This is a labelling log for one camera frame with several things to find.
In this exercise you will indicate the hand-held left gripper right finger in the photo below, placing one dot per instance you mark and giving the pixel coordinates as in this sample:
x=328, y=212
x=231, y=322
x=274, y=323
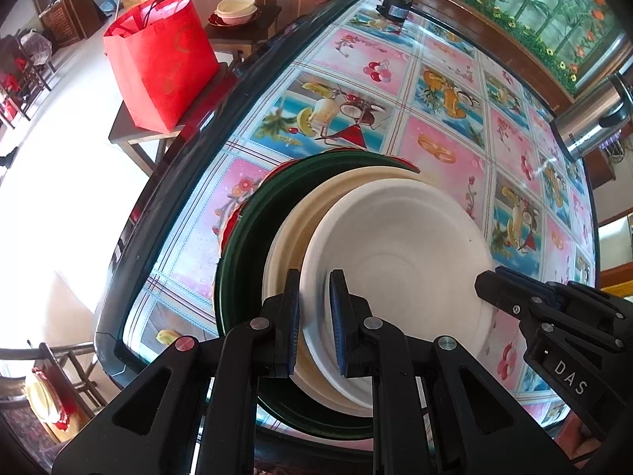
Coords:
x=336, y=326

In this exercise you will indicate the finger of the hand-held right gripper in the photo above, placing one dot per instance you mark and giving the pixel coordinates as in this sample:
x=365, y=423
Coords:
x=499, y=294
x=514, y=275

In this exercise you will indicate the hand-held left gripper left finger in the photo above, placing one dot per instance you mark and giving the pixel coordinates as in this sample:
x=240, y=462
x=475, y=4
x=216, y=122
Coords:
x=294, y=326

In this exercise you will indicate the dark green bowl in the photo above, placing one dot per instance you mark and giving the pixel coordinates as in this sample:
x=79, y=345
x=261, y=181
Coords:
x=242, y=267

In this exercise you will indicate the beige ribbed bowl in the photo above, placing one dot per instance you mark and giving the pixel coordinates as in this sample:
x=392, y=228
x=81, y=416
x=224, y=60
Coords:
x=292, y=242

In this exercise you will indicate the white bowl with dark speck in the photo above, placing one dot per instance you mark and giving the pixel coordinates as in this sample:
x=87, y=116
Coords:
x=410, y=237

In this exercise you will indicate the red glass plate gold rim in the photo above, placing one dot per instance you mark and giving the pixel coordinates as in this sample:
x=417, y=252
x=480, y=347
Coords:
x=231, y=220

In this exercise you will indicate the stainless steel thermos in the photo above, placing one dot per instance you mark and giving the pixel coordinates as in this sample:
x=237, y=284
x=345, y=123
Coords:
x=588, y=118

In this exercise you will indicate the printed fruit tablecloth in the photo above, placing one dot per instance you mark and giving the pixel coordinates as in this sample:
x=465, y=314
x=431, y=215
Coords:
x=445, y=109

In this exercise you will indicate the wooden stool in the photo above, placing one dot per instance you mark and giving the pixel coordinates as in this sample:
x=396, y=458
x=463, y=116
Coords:
x=148, y=141

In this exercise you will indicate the red paper bag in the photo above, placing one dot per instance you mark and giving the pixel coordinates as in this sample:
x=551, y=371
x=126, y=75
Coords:
x=163, y=69

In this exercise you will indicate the small black device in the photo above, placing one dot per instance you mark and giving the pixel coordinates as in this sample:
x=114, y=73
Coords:
x=395, y=7

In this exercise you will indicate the small wooden side table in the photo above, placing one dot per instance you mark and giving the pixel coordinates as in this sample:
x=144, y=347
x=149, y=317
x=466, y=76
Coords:
x=264, y=24

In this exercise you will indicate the small red plate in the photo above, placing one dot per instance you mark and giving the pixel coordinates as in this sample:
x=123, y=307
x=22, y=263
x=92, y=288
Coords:
x=213, y=20

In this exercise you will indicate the cream bowl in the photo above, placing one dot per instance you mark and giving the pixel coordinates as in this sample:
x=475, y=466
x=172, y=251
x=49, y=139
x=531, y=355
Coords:
x=236, y=9

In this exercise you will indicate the dark wooden chair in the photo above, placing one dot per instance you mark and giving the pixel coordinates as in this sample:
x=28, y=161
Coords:
x=24, y=74

